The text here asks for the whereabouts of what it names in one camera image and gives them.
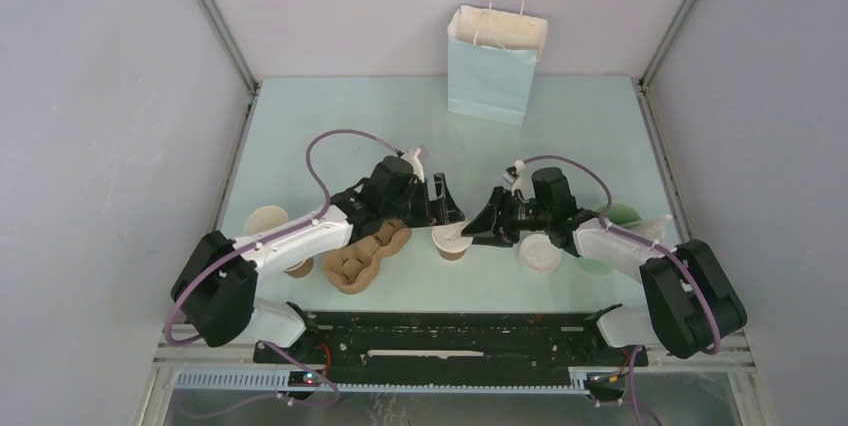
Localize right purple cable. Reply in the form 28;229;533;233
523;155;723;356

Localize stack of white lids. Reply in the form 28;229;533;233
517;233;562;274

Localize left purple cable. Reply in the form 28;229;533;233
163;129;402;348

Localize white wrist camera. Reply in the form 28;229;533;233
400;146;429;183
503;160;532;199

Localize green cylindrical container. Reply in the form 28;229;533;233
575;202;642;276

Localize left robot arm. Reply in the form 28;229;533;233
171;156;465;363

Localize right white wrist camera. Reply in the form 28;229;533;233
503;160;532;199

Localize brown pulp cup carrier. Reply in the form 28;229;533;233
322;220;412;295

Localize stack of paper cups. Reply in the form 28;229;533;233
243;205;314;279

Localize brown paper coffee cup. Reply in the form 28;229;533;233
437;244;471;261

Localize purple cable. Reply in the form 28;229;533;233
523;155;723;356
163;129;402;348

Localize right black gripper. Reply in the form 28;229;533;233
461;185;552;248

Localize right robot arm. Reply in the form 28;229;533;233
462;167;748;364

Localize white coffee cup lid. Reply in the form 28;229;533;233
431;221;473;248

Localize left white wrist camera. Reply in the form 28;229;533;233
400;146;429;183

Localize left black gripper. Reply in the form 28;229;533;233
382;174;464;230

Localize light blue paper bag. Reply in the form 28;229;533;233
447;0;549;126

